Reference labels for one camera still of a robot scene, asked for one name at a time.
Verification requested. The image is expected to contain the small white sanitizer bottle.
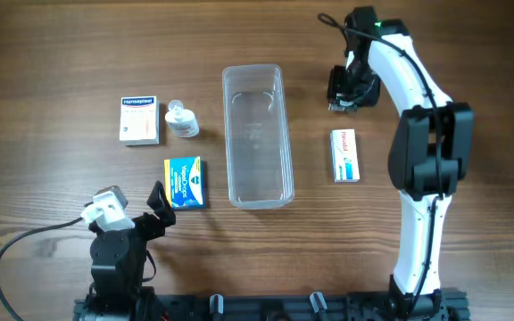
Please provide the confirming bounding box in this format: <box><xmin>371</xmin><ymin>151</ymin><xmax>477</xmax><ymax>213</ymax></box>
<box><xmin>165</xmin><ymin>100</ymin><xmax>200</xmax><ymax>138</ymax></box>

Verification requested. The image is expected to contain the white Panadol box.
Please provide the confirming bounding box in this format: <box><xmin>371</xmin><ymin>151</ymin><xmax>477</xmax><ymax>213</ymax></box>
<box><xmin>330</xmin><ymin>129</ymin><xmax>360</xmax><ymax>183</ymax></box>

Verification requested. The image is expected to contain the white Hansaplast plaster box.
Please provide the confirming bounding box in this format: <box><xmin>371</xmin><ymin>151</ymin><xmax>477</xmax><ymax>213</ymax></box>
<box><xmin>119</xmin><ymin>96</ymin><xmax>160</xmax><ymax>145</ymax></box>

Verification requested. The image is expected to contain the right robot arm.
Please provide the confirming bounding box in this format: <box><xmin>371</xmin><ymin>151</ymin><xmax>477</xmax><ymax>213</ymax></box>
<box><xmin>318</xmin><ymin>6</ymin><xmax>474</xmax><ymax>320</ymax></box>

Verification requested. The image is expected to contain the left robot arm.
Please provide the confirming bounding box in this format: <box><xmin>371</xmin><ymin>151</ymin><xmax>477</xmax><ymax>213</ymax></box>
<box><xmin>73</xmin><ymin>181</ymin><xmax>176</xmax><ymax>320</ymax></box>

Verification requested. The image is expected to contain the clear plastic container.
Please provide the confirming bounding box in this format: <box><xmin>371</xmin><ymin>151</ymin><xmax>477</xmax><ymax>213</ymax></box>
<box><xmin>222</xmin><ymin>64</ymin><xmax>294</xmax><ymax>210</ymax></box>

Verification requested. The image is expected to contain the blue yellow VapoDrops box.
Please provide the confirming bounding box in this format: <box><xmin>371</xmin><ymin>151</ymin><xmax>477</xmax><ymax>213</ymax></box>
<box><xmin>164</xmin><ymin>156</ymin><xmax>206</xmax><ymax>210</ymax></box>

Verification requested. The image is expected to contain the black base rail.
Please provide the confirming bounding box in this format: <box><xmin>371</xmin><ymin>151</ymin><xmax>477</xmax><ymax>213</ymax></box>
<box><xmin>72</xmin><ymin>292</ymin><xmax>470</xmax><ymax>321</ymax></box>

